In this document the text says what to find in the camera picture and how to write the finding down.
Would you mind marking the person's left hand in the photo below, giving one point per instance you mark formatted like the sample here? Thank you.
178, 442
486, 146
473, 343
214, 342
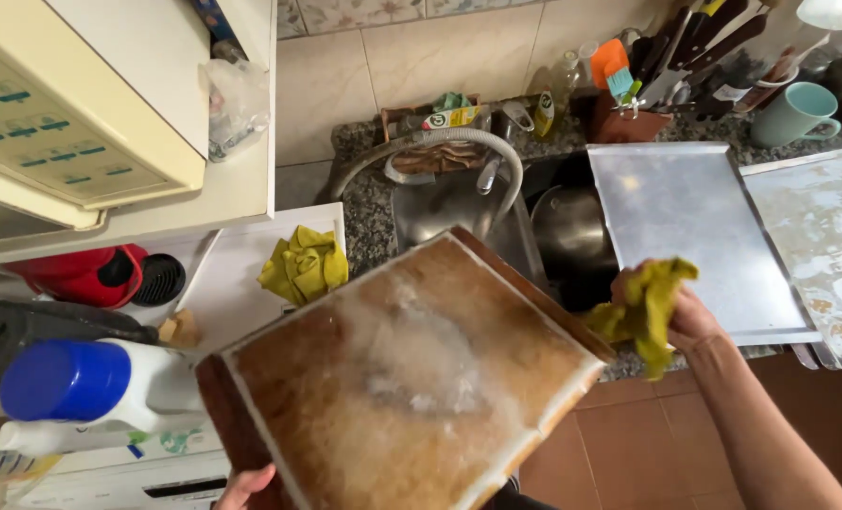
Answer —
242, 487

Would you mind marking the person's right hand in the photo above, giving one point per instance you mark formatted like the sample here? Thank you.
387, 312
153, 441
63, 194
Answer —
683, 313

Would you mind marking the person's left fingers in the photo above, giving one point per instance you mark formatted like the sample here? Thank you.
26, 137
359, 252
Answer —
251, 478

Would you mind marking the floured wooden cutting board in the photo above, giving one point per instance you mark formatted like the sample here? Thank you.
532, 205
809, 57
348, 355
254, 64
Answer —
407, 375

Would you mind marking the yellow-green cleaning cloth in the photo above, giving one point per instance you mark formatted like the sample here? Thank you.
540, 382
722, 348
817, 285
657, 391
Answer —
644, 311

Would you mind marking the white washing machine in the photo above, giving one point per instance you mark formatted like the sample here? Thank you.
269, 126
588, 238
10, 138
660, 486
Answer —
130, 481

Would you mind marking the white bottle with blue cap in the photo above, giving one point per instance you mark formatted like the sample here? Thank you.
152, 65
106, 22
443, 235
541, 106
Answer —
88, 389

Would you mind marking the crumpled yellow cloth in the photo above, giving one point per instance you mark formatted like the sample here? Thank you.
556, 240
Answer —
305, 263

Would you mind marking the dark grey bag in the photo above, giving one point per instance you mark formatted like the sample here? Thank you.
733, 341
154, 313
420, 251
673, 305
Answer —
31, 336

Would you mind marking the red kettle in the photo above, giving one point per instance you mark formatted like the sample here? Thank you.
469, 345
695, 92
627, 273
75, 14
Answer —
74, 276

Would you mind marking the steel sink basin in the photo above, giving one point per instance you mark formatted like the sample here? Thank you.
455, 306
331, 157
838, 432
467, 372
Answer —
456, 212

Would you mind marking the wooden sponge rack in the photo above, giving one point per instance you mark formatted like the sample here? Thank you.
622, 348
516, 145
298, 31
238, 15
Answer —
428, 152

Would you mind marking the clear plastic bag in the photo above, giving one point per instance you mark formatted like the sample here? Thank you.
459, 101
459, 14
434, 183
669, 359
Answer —
235, 106

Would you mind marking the steel bowl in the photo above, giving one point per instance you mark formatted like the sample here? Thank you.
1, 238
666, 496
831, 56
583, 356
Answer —
570, 230

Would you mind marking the cream microwave oven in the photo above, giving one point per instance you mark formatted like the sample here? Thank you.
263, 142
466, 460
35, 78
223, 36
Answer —
74, 113

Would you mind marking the lying yellow-label cleaner bottle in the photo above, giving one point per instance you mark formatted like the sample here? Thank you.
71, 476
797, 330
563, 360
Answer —
449, 117

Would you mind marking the yellow-label dish soap bottle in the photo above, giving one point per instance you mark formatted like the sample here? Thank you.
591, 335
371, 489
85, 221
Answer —
547, 103

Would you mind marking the clean metal baking tray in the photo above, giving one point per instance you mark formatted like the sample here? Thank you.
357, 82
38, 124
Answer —
690, 234

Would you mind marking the brown utensil holder with knives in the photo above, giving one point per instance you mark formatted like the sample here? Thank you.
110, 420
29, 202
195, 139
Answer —
623, 124

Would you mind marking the orange and teal silicone brush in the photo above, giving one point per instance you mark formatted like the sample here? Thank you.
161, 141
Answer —
614, 71

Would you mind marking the floured metal baking tray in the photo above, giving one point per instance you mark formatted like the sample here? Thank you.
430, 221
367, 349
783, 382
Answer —
825, 248

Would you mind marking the light blue mug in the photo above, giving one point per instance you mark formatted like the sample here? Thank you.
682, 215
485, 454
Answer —
793, 113

